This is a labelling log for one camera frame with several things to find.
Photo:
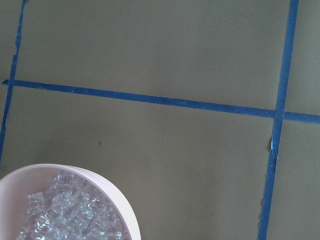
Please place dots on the pink bowl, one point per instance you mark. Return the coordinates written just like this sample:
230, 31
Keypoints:
17, 185

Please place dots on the pile of clear ice cubes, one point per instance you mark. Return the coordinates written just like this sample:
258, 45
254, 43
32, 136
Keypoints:
72, 208

